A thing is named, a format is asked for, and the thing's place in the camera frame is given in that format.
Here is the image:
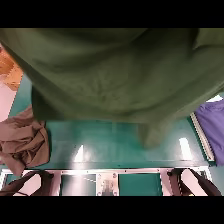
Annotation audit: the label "brown garment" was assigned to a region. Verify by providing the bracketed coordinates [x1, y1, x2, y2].
[0, 104, 51, 177]

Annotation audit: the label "purple garment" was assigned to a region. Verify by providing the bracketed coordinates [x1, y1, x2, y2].
[194, 99, 224, 167]

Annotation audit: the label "dark green T-shirt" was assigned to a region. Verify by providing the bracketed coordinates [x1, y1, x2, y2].
[0, 27, 224, 150]

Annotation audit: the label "silver frame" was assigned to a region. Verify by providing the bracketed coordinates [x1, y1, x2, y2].
[0, 166, 214, 197]

